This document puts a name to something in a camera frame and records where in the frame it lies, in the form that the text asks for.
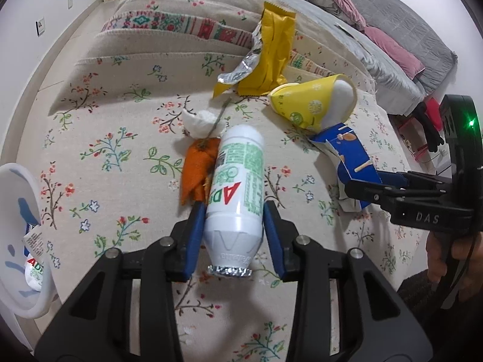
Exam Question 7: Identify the floral printed cloth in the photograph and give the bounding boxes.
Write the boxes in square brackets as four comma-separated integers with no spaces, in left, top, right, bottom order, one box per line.
[23,53,423,362]

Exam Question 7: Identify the dark fuzzy clothing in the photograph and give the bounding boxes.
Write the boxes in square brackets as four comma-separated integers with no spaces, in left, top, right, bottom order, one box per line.
[396,275,483,362]

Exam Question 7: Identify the beige blanket patterned band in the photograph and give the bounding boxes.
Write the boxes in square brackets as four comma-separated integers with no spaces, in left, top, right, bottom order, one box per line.
[49,0,378,121]

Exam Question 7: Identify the yellow foil snack wrapper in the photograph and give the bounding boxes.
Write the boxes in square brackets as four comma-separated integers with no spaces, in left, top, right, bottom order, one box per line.
[213,2,297,99]

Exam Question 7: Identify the yellow paper cup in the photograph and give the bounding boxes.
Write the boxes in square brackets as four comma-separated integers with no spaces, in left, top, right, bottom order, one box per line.
[270,75,357,132]

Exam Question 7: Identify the blue torn wrapper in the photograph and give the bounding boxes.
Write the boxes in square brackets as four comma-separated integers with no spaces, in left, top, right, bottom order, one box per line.
[309,122,383,212]

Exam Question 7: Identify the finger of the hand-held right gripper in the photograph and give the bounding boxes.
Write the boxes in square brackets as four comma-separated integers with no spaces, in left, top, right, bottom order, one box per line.
[344,178,404,212]
[377,171,453,192]

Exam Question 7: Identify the red and black object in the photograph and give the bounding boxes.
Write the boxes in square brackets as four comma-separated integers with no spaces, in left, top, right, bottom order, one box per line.
[415,97,445,153]

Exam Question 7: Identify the person's right hand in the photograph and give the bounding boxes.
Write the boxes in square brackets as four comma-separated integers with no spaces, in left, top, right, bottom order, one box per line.
[426,228,483,298]

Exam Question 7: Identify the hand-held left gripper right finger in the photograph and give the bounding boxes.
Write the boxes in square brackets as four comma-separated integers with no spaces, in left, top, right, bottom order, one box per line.
[262,201,434,362]

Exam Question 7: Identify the white nut snack packet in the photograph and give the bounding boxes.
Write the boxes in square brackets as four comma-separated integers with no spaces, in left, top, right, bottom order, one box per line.
[22,224,48,261]

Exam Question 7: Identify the crumpled white tissue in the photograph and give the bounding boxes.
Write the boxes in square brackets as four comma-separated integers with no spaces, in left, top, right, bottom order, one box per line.
[182,109,219,138]

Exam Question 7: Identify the white plastic bin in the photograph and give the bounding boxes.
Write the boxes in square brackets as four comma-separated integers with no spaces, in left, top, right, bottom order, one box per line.
[0,163,59,319]

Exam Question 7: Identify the paper card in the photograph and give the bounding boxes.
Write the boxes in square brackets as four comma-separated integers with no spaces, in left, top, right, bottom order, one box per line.
[335,23,359,40]

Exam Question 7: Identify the orange wrapper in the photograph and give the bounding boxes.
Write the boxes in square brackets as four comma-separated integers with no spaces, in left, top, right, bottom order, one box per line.
[178,138,221,206]

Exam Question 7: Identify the pink pillow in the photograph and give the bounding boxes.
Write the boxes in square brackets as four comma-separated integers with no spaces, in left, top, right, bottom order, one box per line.
[364,26,425,80]

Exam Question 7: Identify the red printed cardboard box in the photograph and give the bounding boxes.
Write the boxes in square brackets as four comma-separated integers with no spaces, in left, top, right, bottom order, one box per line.
[390,113,446,167]

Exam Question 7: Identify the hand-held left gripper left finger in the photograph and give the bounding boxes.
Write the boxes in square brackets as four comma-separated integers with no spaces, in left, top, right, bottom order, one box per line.
[34,200,208,362]

